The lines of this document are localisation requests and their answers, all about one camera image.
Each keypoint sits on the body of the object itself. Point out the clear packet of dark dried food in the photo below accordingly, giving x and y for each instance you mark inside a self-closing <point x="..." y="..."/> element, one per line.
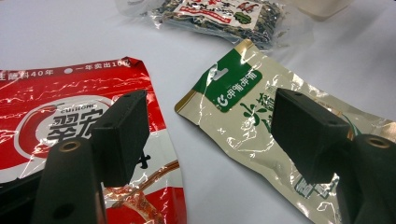
<point x="218" y="29"/>

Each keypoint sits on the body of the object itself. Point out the red snack packet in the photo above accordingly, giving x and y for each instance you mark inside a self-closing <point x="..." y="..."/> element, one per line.
<point x="37" y="88"/>

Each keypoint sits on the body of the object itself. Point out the white plastic container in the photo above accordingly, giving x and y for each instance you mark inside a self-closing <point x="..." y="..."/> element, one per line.
<point x="320" y="8"/>

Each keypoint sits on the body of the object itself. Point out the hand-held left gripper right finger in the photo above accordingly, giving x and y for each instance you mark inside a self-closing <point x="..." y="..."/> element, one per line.
<point x="311" y="133"/>

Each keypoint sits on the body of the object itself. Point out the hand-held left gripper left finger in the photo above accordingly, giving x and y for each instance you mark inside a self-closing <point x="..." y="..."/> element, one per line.
<point x="71" y="186"/>

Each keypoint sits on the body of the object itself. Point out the beige and green snack packet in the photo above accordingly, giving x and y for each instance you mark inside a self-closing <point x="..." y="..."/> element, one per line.
<point x="243" y="146"/>

